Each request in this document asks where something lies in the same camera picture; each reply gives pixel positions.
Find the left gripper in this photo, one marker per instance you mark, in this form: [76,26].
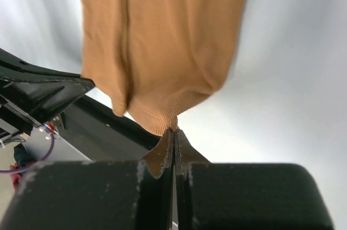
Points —
[32,95]

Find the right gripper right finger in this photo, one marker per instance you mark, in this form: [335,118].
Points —
[245,195]

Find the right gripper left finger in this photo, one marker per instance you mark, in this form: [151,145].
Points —
[128,187]

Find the tan tank top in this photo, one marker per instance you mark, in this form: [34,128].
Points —
[158,58]

